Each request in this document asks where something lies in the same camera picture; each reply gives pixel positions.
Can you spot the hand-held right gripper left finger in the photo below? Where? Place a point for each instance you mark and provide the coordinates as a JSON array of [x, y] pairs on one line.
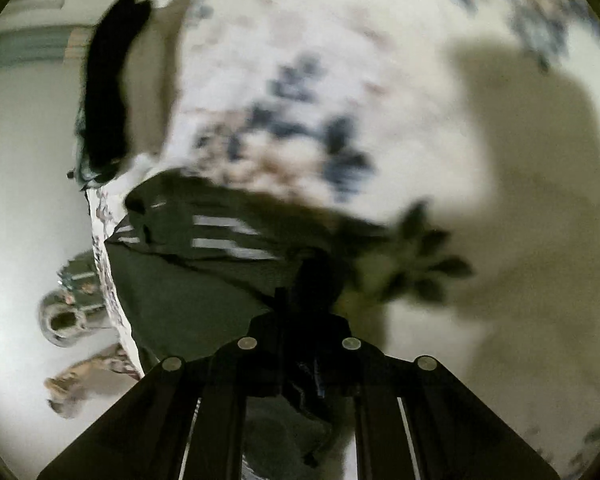
[[265, 355]]

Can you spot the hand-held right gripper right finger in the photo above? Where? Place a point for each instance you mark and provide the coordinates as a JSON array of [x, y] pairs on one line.
[[330, 355]]

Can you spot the dark green striped shorts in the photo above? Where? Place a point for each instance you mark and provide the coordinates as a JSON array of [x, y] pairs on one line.
[[190, 280]]

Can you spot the beige sandal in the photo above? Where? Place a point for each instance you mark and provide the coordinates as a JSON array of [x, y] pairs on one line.
[[87, 375]]

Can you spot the grey sandal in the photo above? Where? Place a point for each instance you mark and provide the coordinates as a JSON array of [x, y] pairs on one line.
[[67, 310]]

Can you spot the white floral bed sheet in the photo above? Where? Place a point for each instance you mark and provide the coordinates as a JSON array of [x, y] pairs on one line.
[[330, 110]]

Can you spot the black cloth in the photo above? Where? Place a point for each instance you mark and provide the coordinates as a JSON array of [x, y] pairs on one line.
[[105, 90]]

